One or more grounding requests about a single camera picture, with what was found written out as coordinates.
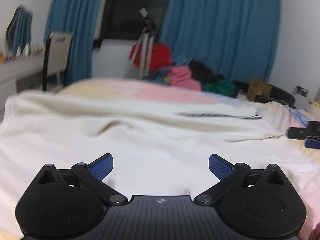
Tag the black sofa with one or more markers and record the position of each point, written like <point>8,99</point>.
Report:
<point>282,93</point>

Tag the white vanity desk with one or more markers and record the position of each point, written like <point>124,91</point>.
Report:
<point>15,70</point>

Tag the black wall outlet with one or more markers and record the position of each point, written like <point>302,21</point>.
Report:
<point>302,90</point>

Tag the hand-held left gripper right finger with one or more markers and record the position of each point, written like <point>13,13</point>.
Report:
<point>220,167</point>

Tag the blue curtain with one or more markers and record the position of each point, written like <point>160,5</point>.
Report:
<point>75,30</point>
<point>220,30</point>

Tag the pink garment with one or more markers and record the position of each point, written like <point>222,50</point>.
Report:
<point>182,77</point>

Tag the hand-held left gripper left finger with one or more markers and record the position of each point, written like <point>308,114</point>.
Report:
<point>101,167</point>

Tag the green garment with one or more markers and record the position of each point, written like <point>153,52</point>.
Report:
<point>220,86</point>

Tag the red garment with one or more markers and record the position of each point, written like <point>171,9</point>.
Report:
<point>161,57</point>

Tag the blue garment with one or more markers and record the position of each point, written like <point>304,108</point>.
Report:
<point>160,76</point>

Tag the white sweatshirt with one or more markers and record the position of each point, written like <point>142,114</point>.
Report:
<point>150,135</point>

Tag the row of cosmetic bottles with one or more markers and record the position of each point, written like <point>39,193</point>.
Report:
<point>26,51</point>

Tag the brown paper bag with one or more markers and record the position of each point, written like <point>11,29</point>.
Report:
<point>258,90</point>

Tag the silver tripod with phone holder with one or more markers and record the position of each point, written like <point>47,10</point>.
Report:
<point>145,50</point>

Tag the pastel tie-dye bedspread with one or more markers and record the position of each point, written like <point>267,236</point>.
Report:
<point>150,90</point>

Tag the white chair with black frame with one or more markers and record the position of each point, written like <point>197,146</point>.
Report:
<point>58,52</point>

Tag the wavy vanity mirror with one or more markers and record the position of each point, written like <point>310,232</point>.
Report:
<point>20,30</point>

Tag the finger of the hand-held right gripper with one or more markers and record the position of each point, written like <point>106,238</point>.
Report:
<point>297,133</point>
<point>312,144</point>

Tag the black garment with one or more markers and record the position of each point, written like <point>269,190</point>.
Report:
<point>202,71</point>

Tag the dark window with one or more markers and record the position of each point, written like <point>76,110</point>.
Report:
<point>135,10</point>

